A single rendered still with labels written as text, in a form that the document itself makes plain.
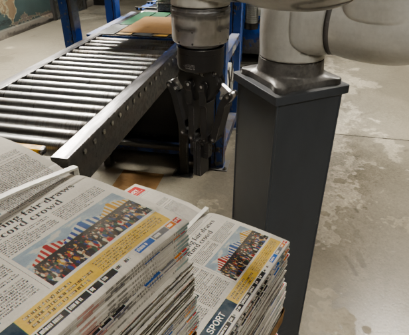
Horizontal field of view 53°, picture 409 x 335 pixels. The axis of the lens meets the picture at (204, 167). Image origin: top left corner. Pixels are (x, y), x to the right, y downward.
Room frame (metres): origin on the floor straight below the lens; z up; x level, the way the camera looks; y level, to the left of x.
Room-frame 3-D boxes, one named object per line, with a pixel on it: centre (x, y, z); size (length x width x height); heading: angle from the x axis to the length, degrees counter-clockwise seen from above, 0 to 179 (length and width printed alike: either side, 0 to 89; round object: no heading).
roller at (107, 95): (1.45, 0.53, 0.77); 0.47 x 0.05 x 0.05; 78
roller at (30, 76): (1.57, 0.50, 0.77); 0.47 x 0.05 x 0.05; 78
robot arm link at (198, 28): (0.65, 0.01, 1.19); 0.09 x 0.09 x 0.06
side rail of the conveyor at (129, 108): (1.58, 0.24, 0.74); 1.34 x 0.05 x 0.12; 168
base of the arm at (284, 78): (0.99, -0.20, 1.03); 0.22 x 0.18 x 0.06; 25
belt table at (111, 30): (2.63, 0.28, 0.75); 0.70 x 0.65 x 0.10; 168
